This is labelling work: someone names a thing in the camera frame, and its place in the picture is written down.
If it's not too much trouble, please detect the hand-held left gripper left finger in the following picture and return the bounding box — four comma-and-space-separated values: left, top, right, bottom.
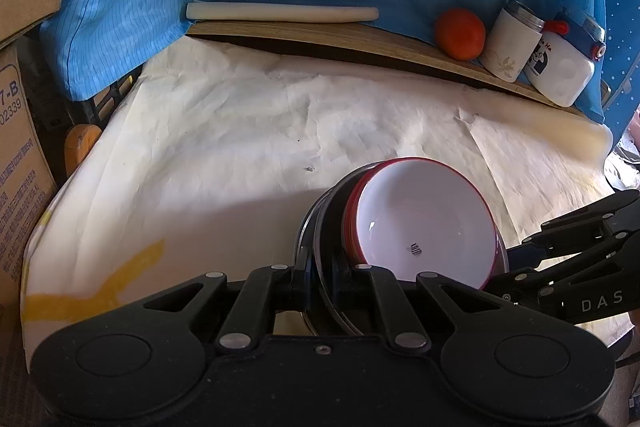
142, 257, 313, 355

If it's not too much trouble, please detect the orange fruit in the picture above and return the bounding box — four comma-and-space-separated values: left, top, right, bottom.
434, 8, 487, 61

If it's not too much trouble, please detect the cream table cloth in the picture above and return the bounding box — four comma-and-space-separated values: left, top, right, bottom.
20, 39, 613, 348

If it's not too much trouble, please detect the white water bottle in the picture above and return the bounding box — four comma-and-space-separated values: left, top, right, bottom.
525, 9, 607, 106

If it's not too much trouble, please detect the white red-rimmed bowl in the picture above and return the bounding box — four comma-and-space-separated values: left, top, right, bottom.
341, 161, 511, 293
356, 158, 502, 291

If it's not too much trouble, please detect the wooden shelf board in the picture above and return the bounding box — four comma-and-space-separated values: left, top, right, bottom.
186, 21, 612, 118

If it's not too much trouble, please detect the large blue-printed cardboard box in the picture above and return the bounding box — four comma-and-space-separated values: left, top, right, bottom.
0, 44, 58, 358

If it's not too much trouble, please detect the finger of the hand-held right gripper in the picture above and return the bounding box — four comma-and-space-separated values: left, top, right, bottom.
505, 189, 640, 265
487, 232, 640, 309

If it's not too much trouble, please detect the white rolling pin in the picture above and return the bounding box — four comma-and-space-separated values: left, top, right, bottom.
186, 2, 380, 24

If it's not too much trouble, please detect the blue white-dotted cloth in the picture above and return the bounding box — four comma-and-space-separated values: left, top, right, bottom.
597, 0, 640, 142

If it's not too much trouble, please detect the orange round object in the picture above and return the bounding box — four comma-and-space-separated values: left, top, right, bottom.
65, 124, 103, 180

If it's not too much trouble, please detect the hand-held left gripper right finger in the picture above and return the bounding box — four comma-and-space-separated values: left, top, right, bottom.
330, 257, 506, 355

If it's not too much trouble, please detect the white thermos cup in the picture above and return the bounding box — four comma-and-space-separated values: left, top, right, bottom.
481, 0, 546, 82

